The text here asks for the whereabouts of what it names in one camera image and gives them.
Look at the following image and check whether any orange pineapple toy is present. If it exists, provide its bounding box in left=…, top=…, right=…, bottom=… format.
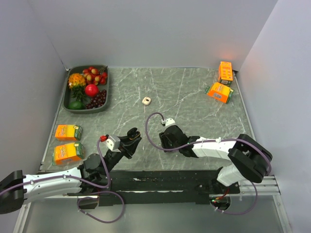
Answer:
left=68, top=73, right=86, bottom=101

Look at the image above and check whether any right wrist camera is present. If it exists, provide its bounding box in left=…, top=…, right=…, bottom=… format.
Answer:
left=161, top=118, right=175, bottom=127

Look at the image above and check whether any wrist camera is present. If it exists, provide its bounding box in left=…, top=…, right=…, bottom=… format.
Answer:
left=161, top=118, right=175, bottom=127
left=100, top=135, right=121, bottom=152

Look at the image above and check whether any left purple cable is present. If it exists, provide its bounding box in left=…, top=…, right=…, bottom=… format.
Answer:
left=0, top=139, right=126, bottom=223

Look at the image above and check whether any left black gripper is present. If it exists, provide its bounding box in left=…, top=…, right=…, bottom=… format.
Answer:
left=101, top=133, right=141, bottom=176

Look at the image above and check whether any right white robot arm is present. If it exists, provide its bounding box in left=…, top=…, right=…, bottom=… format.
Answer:
left=159, top=125, right=273, bottom=193

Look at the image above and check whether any orange juice box tilted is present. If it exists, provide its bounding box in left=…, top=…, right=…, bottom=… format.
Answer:
left=205, top=82, right=234, bottom=103

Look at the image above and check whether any grey fruit tray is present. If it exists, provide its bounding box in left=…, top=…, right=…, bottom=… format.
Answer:
left=63, top=65, right=110, bottom=114

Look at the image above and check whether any dark grape bunch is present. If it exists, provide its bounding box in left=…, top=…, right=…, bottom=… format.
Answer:
left=86, top=89, right=107, bottom=109

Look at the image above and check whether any orange juice box left upper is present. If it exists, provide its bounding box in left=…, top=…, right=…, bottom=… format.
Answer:
left=55, top=124, right=83, bottom=141

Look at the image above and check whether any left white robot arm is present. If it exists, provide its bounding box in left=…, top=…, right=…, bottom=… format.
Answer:
left=0, top=135, right=142, bottom=214

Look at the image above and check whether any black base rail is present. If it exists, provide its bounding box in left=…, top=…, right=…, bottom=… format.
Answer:
left=108, top=170, right=240, bottom=204

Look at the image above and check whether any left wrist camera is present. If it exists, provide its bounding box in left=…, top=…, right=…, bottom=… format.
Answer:
left=100, top=135, right=121, bottom=152

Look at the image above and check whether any beige earbud charging case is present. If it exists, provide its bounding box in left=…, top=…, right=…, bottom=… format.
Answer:
left=142, top=97, right=152, bottom=106

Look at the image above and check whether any green avocado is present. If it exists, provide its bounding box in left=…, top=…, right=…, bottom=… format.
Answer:
left=68, top=101, right=85, bottom=110

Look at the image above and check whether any red apple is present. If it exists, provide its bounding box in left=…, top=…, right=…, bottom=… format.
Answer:
left=85, top=84, right=99, bottom=98

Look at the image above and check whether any orange juice box left lower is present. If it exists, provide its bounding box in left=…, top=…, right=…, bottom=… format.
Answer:
left=53, top=142, right=85, bottom=165

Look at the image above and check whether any black earbud charging case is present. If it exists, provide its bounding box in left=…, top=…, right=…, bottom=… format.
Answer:
left=127, top=127, right=141, bottom=141

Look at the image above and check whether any orange juice box far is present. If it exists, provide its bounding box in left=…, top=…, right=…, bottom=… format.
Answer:
left=218, top=61, right=233, bottom=86

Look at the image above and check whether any red lychee bunch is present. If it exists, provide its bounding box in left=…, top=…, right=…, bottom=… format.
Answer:
left=82, top=66, right=108, bottom=85

